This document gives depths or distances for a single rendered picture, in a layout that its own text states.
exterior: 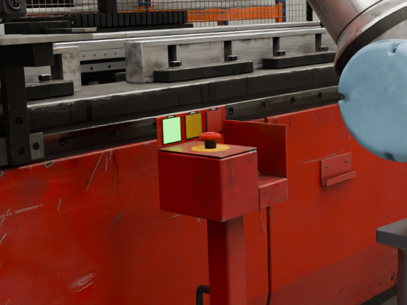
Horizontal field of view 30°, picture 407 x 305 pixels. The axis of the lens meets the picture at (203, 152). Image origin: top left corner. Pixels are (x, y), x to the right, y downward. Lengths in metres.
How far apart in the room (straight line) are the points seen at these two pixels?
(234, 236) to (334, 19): 0.76
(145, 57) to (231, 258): 0.54
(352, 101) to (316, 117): 1.33
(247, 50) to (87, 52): 0.42
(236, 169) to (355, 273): 1.08
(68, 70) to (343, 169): 0.91
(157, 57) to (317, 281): 0.81
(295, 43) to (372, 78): 1.47
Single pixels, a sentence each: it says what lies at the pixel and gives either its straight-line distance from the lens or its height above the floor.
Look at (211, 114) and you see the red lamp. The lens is 1.53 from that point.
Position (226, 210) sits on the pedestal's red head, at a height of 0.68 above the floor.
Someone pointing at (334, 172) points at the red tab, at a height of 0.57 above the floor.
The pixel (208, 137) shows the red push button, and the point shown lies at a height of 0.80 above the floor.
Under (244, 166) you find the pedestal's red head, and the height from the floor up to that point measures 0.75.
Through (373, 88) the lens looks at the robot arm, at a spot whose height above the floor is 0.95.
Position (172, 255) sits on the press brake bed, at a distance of 1.71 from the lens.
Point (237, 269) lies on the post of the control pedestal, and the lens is 1.49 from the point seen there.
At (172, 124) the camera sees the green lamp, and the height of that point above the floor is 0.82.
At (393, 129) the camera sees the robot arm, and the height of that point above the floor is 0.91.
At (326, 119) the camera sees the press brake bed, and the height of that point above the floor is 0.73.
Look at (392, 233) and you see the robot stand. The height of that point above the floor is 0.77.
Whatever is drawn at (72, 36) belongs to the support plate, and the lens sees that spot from 1.31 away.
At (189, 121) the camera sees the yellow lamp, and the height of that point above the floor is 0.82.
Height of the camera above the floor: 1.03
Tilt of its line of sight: 10 degrees down
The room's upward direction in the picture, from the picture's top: 2 degrees counter-clockwise
